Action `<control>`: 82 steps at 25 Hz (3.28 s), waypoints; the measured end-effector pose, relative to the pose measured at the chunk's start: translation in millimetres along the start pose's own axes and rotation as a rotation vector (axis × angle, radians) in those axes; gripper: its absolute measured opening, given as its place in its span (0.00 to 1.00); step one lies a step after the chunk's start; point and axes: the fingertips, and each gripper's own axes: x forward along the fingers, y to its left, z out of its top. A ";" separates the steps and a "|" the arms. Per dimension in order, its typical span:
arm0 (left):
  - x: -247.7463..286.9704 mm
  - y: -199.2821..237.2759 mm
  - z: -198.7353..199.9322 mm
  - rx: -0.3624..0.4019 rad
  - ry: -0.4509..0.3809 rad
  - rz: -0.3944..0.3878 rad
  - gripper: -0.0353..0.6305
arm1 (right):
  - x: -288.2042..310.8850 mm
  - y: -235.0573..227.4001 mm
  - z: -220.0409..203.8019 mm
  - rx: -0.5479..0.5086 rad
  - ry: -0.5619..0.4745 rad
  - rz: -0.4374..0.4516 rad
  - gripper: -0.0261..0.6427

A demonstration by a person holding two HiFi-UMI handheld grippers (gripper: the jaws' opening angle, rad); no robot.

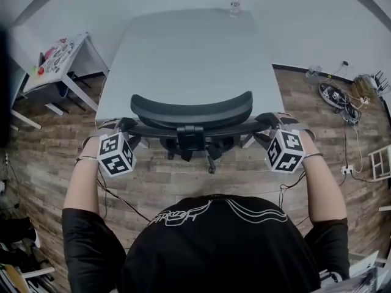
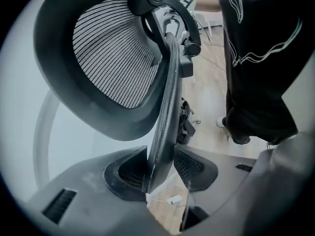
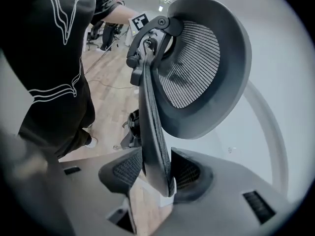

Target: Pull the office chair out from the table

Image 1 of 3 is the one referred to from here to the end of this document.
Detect person's left forearm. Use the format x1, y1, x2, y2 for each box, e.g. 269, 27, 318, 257
62, 156, 102, 223

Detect white side table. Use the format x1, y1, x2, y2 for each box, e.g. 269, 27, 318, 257
8, 56, 43, 131

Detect person's black printed t-shirt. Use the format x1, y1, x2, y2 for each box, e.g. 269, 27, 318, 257
62, 194, 351, 293

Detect large white table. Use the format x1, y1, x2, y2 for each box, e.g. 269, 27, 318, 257
95, 8, 286, 149

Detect small white shelf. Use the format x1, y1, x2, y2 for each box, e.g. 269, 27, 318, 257
367, 144, 391, 183

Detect black power cable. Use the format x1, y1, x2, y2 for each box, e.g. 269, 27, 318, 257
342, 123, 349, 168

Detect black mesh office chair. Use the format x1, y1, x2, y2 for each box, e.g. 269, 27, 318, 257
117, 90, 276, 175

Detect small white table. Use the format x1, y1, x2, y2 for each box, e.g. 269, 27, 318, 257
22, 32, 110, 113

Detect olive woven bag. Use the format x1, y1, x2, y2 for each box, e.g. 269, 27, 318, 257
351, 74, 377, 99

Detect router with antennas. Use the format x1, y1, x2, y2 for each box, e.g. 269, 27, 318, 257
370, 70, 391, 95

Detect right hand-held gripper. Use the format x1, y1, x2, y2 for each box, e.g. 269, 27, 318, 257
254, 112, 307, 175

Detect tangle of cables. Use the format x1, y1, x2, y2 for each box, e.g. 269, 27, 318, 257
332, 92, 364, 125

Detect black stool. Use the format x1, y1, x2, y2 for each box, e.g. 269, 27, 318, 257
45, 71, 93, 116

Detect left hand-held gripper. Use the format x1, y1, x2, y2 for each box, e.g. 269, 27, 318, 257
97, 117, 139, 178

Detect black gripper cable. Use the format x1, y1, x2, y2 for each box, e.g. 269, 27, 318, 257
279, 170, 307, 208
97, 168, 151, 223

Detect person's right hand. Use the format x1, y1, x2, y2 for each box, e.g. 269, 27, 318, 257
301, 129, 319, 157

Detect person's left hand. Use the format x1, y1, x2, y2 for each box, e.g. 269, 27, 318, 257
79, 134, 101, 159

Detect pair of clear bottles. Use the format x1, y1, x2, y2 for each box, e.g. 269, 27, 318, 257
305, 65, 322, 79

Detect person's right forearm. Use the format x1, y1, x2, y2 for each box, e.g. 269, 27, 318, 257
300, 153, 349, 226

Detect white frame stand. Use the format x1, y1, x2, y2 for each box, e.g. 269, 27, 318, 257
17, 265, 56, 281

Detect white power cable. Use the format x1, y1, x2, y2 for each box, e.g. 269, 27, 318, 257
353, 126, 365, 173

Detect patterned sticker sheet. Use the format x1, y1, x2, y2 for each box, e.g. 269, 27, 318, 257
39, 38, 76, 73

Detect clear plastic bottle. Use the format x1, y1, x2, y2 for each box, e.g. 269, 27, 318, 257
229, 0, 243, 18

